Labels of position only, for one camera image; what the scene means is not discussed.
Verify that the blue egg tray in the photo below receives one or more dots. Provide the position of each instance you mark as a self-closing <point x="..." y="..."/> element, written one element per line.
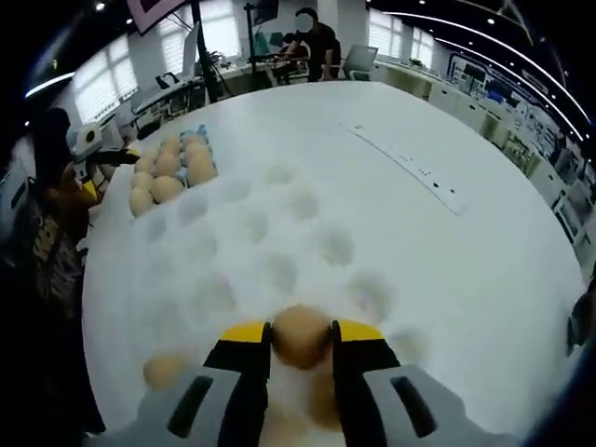
<point x="201" y="129"/>

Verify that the white foam egg holder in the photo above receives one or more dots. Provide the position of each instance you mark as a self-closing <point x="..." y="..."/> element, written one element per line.
<point x="242" y="261"/>

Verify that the person's left hand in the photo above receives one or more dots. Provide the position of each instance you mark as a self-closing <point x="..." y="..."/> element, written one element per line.
<point x="72" y="184"/>

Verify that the operator in black t-shirt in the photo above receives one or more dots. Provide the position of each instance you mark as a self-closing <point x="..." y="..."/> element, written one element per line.
<point x="42" y="302"/>

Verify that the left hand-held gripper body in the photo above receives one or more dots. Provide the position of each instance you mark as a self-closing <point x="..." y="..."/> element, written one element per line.
<point x="86" y="137"/>

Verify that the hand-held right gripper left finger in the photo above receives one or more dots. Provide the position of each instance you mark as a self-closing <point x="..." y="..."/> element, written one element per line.
<point x="205" y="400"/>

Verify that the black monitor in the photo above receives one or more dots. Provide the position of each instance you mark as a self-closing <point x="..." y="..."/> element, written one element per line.
<point x="265" y="9"/>

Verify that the dark grey pot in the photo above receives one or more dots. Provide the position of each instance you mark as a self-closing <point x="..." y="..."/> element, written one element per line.
<point x="579" y="321"/>

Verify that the single brown egg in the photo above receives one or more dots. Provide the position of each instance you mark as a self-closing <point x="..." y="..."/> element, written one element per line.
<point x="300" y="337"/>

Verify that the pink display screen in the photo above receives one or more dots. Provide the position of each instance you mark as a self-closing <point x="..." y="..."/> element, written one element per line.
<point x="149" y="14"/>

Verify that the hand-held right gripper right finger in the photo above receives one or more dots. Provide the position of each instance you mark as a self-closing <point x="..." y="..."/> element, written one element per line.
<point x="386" y="400"/>

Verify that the grey office chair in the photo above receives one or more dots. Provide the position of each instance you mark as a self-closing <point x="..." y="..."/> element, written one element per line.
<point x="361" y="58"/>

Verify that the white computer monitor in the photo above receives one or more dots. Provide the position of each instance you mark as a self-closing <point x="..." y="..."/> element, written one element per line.
<point x="188" y="51"/>

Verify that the white chest-worn device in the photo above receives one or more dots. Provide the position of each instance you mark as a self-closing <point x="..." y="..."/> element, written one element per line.
<point x="11" y="195"/>

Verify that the white table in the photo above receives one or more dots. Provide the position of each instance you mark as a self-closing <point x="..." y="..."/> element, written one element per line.
<point x="326" y="116"/>

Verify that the black screen stand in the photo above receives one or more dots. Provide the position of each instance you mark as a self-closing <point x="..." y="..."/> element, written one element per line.
<point x="205" y="51"/>

